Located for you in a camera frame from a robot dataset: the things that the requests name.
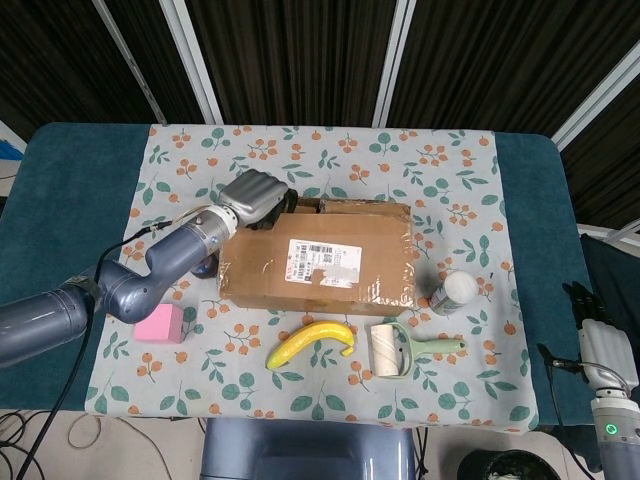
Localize yellow toy banana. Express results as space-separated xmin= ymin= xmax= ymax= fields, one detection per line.
xmin=264 ymin=321 xmax=357 ymax=372

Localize loose floor cables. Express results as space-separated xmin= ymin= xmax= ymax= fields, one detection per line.
xmin=0 ymin=409 xmax=201 ymax=480

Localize brown cardboard box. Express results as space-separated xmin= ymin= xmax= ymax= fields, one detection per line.
xmin=215 ymin=197 xmax=417 ymax=317

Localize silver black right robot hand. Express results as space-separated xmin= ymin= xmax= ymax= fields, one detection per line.
xmin=562 ymin=281 xmax=635 ymax=384

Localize white metal rack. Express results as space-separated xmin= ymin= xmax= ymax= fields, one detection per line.
xmin=577 ymin=222 xmax=640 ymax=251

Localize blue white board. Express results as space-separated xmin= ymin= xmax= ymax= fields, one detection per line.
xmin=0 ymin=119 xmax=29 ymax=164

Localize black pleated curtain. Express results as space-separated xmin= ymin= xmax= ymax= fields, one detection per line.
xmin=0 ymin=0 xmax=640 ymax=226

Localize white frame post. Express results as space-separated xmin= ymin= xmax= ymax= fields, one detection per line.
xmin=552 ymin=74 xmax=640 ymax=151
xmin=159 ymin=0 xmax=224 ymax=125
xmin=372 ymin=0 xmax=416 ymax=129

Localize blue grey robot torso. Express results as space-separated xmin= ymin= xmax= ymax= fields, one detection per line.
xmin=199 ymin=418 xmax=419 ymax=480

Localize floral leaf print tablecloth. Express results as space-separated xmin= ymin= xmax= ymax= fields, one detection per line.
xmin=83 ymin=123 xmax=541 ymax=434

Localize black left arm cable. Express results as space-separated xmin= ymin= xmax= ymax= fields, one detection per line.
xmin=19 ymin=202 xmax=221 ymax=480

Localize thin grey frame rail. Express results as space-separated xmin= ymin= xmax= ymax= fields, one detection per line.
xmin=92 ymin=0 xmax=169 ymax=125

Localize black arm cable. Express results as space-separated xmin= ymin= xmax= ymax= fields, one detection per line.
xmin=19 ymin=202 xmax=221 ymax=480
xmin=537 ymin=341 xmax=601 ymax=471

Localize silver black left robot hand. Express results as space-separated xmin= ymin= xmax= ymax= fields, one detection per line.
xmin=217 ymin=168 xmax=299 ymax=232

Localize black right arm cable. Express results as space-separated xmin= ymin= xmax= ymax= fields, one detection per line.
xmin=537 ymin=341 xmax=601 ymax=471

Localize pink foam block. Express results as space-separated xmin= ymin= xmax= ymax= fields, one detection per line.
xmin=133 ymin=303 xmax=185 ymax=345

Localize white green labelled can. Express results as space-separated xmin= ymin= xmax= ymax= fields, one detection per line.
xmin=428 ymin=271 xmax=480 ymax=316

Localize black bin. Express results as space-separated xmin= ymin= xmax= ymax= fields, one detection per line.
xmin=457 ymin=449 xmax=551 ymax=480

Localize teal table cover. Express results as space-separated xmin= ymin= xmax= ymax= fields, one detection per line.
xmin=0 ymin=122 xmax=599 ymax=426

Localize green handled lint roller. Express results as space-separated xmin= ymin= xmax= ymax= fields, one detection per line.
xmin=369 ymin=322 xmax=466 ymax=379

